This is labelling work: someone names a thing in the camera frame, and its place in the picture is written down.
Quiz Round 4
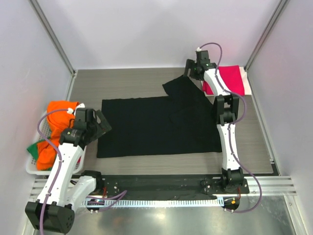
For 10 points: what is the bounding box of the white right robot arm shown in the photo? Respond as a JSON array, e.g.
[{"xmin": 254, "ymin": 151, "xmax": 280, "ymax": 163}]
[{"xmin": 184, "ymin": 47, "xmax": 244, "ymax": 194}]

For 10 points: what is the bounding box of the aluminium frame post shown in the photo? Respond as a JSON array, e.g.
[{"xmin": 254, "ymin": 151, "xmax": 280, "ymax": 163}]
[
  {"xmin": 245, "ymin": 0, "xmax": 290, "ymax": 71},
  {"xmin": 28, "ymin": 0, "xmax": 75, "ymax": 77}
]

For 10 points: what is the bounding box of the white slotted cable duct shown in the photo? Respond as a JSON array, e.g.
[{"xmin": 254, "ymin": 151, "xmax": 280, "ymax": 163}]
[{"xmin": 81, "ymin": 197, "xmax": 224, "ymax": 209}]

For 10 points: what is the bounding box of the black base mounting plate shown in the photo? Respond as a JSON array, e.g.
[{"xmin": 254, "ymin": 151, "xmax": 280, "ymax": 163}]
[{"xmin": 102, "ymin": 174, "xmax": 250, "ymax": 200}]

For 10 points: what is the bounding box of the right aluminium frame post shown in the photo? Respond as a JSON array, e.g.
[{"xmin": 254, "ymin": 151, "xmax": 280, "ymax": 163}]
[{"xmin": 245, "ymin": 0, "xmax": 290, "ymax": 71}]

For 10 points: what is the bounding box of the black t-shirt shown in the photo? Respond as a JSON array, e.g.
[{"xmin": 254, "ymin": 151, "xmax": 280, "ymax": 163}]
[{"xmin": 96, "ymin": 76, "xmax": 222, "ymax": 158}]

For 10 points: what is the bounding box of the white plastic laundry basket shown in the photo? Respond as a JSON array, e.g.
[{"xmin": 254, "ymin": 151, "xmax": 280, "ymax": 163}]
[{"xmin": 25, "ymin": 118, "xmax": 86, "ymax": 176}]

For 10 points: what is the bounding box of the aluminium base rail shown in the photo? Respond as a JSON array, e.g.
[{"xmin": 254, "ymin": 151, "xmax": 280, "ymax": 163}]
[{"xmin": 29, "ymin": 176, "xmax": 297, "ymax": 199}]

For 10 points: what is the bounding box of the left aluminium frame post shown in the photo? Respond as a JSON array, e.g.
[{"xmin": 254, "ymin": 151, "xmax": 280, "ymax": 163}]
[{"xmin": 28, "ymin": 0, "xmax": 75, "ymax": 77}]

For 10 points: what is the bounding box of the folded white t-shirt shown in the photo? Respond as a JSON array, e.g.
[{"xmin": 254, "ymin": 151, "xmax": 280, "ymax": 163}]
[{"xmin": 200, "ymin": 66, "xmax": 252, "ymax": 96}]

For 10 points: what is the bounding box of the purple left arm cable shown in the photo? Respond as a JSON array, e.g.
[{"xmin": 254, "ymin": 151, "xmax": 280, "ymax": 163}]
[{"xmin": 36, "ymin": 109, "xmax": 128, "ymax": 235}]

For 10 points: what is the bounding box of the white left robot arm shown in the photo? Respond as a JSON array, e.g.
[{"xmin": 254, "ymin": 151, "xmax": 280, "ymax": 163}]
[{"xmin": 25, "ymin": 106, "xmax": 112, "ymax": 235}]

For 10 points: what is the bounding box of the orange t-shirt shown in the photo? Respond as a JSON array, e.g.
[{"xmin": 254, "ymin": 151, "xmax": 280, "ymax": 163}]
[{"xmin": 46, "ymin": 100, "xmax": 80, "ymax": 158}]

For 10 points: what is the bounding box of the folded pink t-shirt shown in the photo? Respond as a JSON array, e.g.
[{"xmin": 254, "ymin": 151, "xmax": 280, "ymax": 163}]
[{"xmin": 201, "ymin": 65, "xmax": 246, "ymax": 96}]

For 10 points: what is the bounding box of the green t-shirt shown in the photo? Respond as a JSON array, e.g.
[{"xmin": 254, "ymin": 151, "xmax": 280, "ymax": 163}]
[{"xmin": 27, "ymin": 140, "xmax": 55, "ymax": 171}]

